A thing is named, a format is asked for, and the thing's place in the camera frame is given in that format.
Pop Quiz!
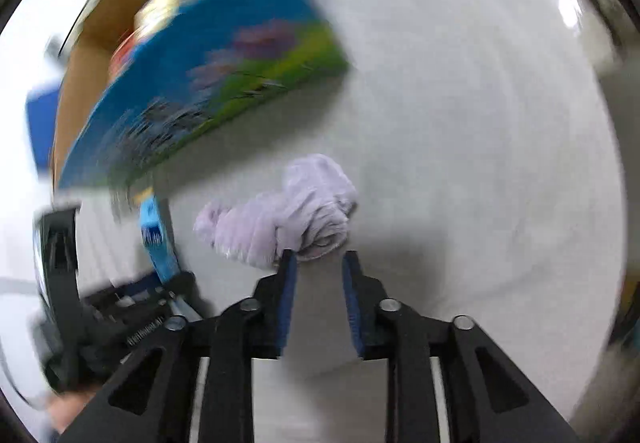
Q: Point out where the blue Nestle milk powder bag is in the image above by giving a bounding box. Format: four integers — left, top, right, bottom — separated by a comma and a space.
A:
139, 193, 180, 283

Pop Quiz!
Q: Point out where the lilac cloth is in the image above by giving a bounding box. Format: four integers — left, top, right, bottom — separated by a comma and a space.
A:
193, 154, 357, 269

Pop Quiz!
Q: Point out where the blue foam cushion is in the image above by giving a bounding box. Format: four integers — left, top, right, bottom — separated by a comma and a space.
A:
25, 79, 62, 174

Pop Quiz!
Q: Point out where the cardboard milk carton box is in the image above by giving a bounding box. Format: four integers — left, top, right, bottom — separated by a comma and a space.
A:
52, 0, 346, 191

